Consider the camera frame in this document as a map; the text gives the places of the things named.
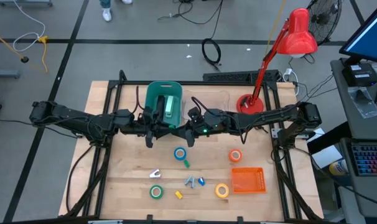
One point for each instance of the black perforated bar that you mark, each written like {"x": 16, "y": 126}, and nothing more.
{"x": 226, "y": 76}

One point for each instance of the teal plastic bin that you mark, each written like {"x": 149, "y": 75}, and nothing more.
{"x": 154, "y": 93}

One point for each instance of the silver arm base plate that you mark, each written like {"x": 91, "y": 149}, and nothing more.
{"x": 277, "y": 133}

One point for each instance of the black stapler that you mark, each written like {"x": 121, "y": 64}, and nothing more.
{"x": 160, "y": 105}

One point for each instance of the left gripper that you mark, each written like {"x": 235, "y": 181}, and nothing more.
{"x": 148, "y": 124}

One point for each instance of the grey staple remover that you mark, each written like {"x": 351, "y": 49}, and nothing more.
{"x": 187, "y": 181}

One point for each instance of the clear plastic bag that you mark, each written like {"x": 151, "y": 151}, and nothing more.
{"x": 364, "y": 102}

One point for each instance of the blue tape roll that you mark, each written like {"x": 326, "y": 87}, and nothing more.
{"x": 175, "y": 154}

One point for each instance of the yellow rod with black tip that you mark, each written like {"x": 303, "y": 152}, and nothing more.
{"x": 24, "y": 59}

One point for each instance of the computer monitor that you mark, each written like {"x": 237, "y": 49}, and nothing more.
{"x": 372, "y": 37}

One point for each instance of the backlit keyboard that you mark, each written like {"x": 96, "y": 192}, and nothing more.
{"x": 372, "y": 160}

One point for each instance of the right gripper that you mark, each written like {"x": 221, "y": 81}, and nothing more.
{"x": 196, "y": 124}

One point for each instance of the black floor fan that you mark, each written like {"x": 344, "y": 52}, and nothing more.
{"x": 323, "y": 18}

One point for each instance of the black mini computer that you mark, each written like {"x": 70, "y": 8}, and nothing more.
{"x": 359, "y": 74}

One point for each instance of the orange mesh basket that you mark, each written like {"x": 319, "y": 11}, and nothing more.
{"x": 247, "y": 180}

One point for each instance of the white staple remover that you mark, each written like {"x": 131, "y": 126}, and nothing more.
{"x": 152, "y": 175}

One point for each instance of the white paper sheet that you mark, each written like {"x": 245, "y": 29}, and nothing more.
{"x": 327, "y": 157}

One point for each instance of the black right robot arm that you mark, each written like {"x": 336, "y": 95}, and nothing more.
{"x": 269, "y": 119}

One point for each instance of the red desk lamp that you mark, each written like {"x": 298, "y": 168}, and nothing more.
{"x": 297, "y": 34}

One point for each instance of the yellow bottle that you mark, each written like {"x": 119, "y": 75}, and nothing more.
{"x": 337, "y": 168}

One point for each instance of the grey desk cart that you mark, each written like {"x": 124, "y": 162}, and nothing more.
{"x": 344, "y": 109}

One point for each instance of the green marker piece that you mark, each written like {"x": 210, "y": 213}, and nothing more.
{"x": 187, "y": 163}

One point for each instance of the orange tape roll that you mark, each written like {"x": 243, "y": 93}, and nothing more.
{"x": 230, "y": 155}

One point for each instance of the clear plastic bin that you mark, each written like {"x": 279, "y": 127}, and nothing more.
{"x": 213, "y": 99}

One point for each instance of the black aluminium frame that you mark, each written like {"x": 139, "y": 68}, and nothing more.
{"x": 132, "y": 82}

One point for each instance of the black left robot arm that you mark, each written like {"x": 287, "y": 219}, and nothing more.
{"x": 76, "y": 119}

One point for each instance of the yellow mini stapler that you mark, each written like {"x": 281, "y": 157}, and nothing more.
{"x": 178, "y": 195}

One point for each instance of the green tape roll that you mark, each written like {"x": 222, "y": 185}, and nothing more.
{"x": 151, "y": 192}

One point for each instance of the yellow tape roll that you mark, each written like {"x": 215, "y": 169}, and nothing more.
{"x": 216, "y": 190}

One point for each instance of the mint green stapler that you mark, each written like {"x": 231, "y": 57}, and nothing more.
{"x": 169, "y": 105}

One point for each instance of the blue staple remover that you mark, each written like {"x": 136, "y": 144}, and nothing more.
{"x": 201, "y": 181}

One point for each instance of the grey table foot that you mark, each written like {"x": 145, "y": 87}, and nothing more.
{"x": 23, "y": 3}
{"x": 3, "y": 74}

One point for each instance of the person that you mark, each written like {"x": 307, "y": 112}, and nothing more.
{"x": 107, "y": 14}

